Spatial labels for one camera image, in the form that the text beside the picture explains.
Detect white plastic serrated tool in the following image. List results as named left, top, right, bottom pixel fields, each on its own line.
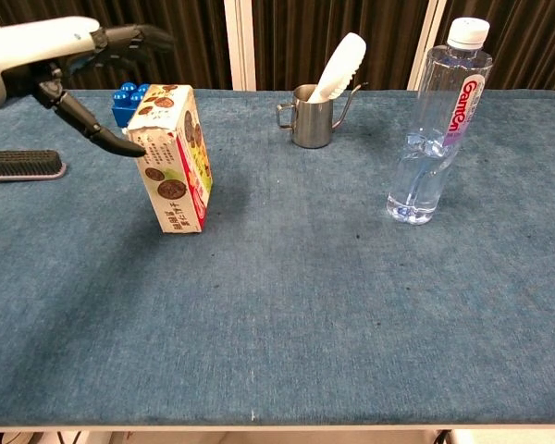
left=307, top=31, right=368, bottom=103

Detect blue fabric tablecloth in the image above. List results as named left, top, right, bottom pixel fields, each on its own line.
left=0, top=88, right=555, bottom=427

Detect clear plastic water bottle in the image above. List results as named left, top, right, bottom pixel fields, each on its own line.
left=386, top=17, right=494, bottom=227

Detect blue toy building block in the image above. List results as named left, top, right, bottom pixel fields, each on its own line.
left=111, top=81, right=152, bottom=130

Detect dark brown pleated curtain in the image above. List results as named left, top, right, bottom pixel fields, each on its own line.
left=0, top=0, right=233, bottom=93
left=437, top=0, right=555, bottom=93
left=251, top=0, right=430, bottom=93

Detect white frame post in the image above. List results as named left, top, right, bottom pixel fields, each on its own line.
left=406, top=0, right=448, bottom=92
left=223, top=0, right=257, bottom=92

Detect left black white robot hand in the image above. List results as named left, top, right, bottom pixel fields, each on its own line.
left=0, top=16, right=178, bottom=158

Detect dark bristle scrubbing brush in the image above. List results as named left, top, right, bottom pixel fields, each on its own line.
left=0, top=149, right=68, bottom=183

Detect printed cardboard cookie box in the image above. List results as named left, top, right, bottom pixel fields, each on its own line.
left=126, top=83, right=215, bottom=235

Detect stainless steel spouted pitcher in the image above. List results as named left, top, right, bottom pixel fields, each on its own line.
left=276, top=82, right=369, bottom=150

